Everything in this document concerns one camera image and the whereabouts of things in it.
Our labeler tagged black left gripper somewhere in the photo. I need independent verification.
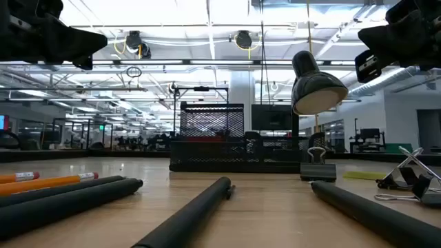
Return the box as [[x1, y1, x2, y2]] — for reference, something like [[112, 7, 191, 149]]
[[0, 0, 108, 71]]

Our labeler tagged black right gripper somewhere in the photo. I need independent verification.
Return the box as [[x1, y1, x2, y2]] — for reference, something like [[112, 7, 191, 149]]
[[354, 0, 441, 83]]

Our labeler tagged black binder clip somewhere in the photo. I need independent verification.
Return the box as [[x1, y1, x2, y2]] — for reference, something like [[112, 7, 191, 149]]
[[299, 147, 338, 183], [375, 146, 441, 190], [373, 174, 441, 208]]

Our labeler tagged small yellow sticky pad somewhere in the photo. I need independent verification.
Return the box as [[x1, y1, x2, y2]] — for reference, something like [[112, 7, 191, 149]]
[[342, 171, 387, 181]]

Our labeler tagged orange pencil pink eraser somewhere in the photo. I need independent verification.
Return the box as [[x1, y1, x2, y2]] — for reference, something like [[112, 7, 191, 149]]
[[0, 171, 41, 185], [0, 172, 100, 197]]

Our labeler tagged black mesh desk organizer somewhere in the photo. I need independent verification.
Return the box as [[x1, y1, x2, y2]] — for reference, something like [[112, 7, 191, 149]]
[[168, 103, 327, 173]]

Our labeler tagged background black robot station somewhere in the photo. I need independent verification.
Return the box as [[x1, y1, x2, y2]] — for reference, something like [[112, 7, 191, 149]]
[[349, 118, 387, 154]]

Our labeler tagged green box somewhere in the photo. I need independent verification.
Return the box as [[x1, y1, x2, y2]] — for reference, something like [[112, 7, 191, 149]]
[[384, 143, 413, 155]]

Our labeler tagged black monitor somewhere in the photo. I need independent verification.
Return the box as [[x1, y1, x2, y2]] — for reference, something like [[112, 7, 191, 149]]
[[251, 104, 294, 131]]

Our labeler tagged black ceiling cable reel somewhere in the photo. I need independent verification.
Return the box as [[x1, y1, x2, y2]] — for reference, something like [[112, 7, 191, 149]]
[[125, 30, 152, 59], [235, 30, 253, 50]]

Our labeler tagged black frame enclosure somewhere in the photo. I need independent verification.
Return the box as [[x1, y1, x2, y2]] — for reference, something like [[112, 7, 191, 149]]
[[51, 118, 114, 151]]

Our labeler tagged black metal rig frame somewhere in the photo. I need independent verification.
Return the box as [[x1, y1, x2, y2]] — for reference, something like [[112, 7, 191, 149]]
[[0, 148, 441, 167]]

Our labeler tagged black hanging cable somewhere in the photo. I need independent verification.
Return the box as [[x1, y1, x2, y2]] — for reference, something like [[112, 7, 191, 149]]
[[258, 0, 269, 105]]

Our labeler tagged background black camera frame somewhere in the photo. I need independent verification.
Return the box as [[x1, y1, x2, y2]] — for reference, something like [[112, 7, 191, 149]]
[[173, 85, 230, 138]]

